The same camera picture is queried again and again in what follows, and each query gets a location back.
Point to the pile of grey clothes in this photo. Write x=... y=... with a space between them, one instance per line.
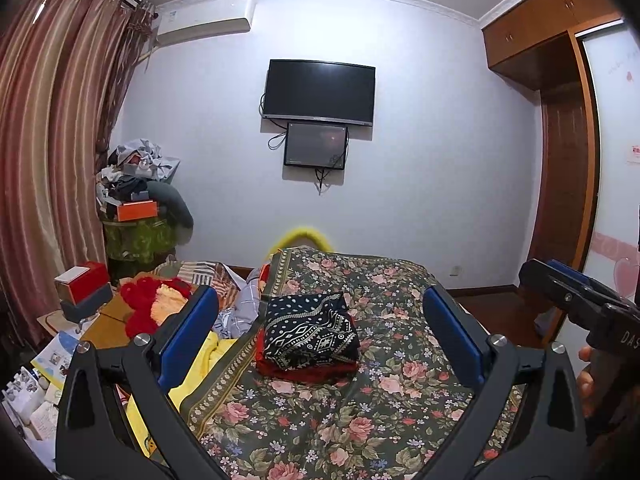
x=135 y=160

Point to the blue white leaflet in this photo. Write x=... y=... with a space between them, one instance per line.
x=52 y=360

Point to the wooden overhead cabinet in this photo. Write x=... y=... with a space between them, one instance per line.
x=540 y=15

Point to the white air conditioner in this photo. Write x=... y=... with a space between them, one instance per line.
x=200 y=22

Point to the person's right hand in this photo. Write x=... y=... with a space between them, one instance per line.
x=585 y=385

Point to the red plush toy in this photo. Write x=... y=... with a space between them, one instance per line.
x=140 y=295

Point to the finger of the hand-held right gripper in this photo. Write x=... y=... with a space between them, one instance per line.
x=545 y=280
x=567 y=272

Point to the cardboard box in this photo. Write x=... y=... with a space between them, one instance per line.
x=107 y=325

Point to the grey box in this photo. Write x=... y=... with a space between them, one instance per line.
x=87 y=310

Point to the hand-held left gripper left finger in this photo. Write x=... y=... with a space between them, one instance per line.
x=187 y=340

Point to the yellow cloth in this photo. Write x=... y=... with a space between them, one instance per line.
x=210 y=355

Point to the pink paper notice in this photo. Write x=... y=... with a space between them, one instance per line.
x=635 y=154

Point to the orange box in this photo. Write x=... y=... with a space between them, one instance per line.
x=135 y=210

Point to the striped cloth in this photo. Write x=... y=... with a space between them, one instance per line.
x=205 y=272

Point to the white wall socket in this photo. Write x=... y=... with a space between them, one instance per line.
x=455 y=270

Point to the striped brown curtain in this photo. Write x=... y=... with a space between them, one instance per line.
x=50 y=135

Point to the green patterned box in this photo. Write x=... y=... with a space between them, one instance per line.
x=140 y=240

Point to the small black monitor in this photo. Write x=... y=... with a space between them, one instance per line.
x=315 y=145

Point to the white packets clutter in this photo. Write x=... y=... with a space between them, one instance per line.
x=30 y=400

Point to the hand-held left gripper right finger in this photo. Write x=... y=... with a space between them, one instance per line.
x=452 y=340

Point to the wooden door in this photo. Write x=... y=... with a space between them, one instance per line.
x=567 y=185

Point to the red garment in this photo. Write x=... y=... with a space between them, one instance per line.
x=300 y=376

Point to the red white box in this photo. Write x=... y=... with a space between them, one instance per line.
x=85 y=285

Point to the pale plaid shirt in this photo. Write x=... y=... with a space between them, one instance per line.
x=245 y=300

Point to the large black television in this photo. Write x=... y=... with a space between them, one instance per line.
x=320 y=92

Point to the navy patterned hooded jacket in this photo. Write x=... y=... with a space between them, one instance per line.
x=310 y=335

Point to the grey plush pillow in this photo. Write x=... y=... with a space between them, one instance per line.
x=172 y=205

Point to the floral blanket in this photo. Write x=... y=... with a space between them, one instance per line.
x=350 y=420

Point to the white sliding wardrobe door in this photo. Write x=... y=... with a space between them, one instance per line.
x=615 y=185

